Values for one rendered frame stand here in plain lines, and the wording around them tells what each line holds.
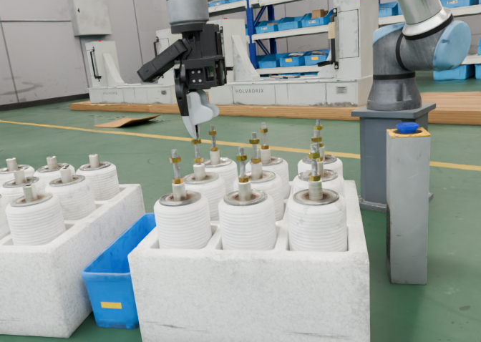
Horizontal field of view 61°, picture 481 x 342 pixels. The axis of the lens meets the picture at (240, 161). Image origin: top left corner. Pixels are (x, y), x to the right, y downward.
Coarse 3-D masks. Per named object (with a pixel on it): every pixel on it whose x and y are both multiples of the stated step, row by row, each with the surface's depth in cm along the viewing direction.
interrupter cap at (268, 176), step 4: (248, 172) 84; (264, 172) 83; (268, 172) 82; (272, 172) 82; (264, 176) 81; (268, 176) 80; (272, 176) 80; (252, 180) 78; (256, 180) 78; (260, 180) 77; (264, 180) 77; (268, 180) 78
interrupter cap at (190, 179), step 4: (208, 172) 86; (212, 172) 86; (188, 176) 85; (192, 176) 85; (208, 176) 84; (212, 176) 83; (216, 176) 83; (184, 180) 82; (188, 180) 82; (192, 180) 82; (196, 180) 82; (200, 180) 81; (204, 180) 81; (208, 180) 80; (212, 180) 81; (188, 184) 80; (192, 184) 80; (196, 184) 80
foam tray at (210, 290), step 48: (144, 240) 74; (288, 240) 71; (144, 288) 70; (192, 288) 68; (240, 288) 66; (288, 288) 64; (336, 288) 62; (144, 336) 72; (192, 336) 70; (240, 336) 68; (288, 336) 66; (336, 336) 64
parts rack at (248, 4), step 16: (256, 0) 623; (256, 16) 657; (272, 16) 680; (400, 16) 494; (272, 32) 620; (288, 32) 600; (304, 32) 583; (320, 32) 630; (272, 48) 693; (256, 64) 658
